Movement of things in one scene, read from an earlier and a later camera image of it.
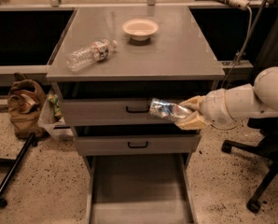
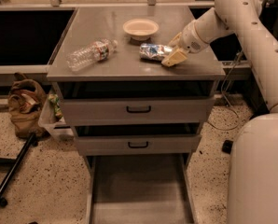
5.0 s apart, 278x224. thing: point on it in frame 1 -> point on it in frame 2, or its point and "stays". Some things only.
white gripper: [215, 106] -> [190, 39]
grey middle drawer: [136, 139] stays
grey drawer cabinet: [134, 165] stays
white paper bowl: [140, 29] stays
